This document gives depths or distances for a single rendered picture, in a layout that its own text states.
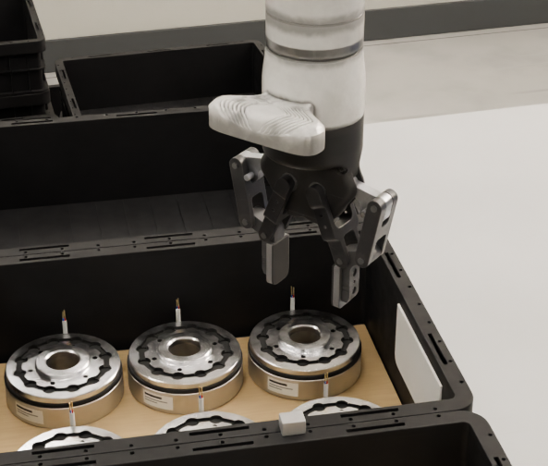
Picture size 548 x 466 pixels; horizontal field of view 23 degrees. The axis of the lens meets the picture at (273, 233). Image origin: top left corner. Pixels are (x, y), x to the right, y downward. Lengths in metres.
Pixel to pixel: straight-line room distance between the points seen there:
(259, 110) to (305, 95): 0.04
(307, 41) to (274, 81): 0.04
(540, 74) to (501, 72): 0.11
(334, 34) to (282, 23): 0.04
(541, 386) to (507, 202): 0.42
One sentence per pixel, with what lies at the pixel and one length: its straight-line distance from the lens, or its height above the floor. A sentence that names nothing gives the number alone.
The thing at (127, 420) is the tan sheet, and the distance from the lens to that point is 1.19.
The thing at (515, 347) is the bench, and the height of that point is 0.70.
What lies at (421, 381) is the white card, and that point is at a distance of 1.13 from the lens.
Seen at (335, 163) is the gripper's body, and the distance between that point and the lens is 0.97.
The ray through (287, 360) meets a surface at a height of 0.86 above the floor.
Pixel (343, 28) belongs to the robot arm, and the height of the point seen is 1.22.
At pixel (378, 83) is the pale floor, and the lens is 3.98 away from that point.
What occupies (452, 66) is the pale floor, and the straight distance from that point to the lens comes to 4.13.
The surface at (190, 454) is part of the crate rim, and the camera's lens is 0.99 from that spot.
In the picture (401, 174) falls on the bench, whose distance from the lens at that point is 1.89.
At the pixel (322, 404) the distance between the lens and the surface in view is 1.15.
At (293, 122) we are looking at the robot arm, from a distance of 0.91.
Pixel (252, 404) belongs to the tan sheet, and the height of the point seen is 0.83.
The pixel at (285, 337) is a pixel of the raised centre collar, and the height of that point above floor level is 0.87.
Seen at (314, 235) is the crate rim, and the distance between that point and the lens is 1.26.
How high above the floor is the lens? 1.54
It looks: 29 degrees down
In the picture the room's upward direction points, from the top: straight up
